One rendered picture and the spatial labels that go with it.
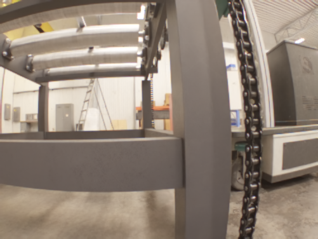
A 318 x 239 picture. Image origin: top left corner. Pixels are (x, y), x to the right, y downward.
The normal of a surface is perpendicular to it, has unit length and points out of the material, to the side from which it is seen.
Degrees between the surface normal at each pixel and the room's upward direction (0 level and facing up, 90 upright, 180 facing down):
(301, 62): 90
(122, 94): 90
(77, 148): 90
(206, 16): 90
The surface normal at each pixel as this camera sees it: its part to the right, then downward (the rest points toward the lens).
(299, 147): -0.01, -0.04
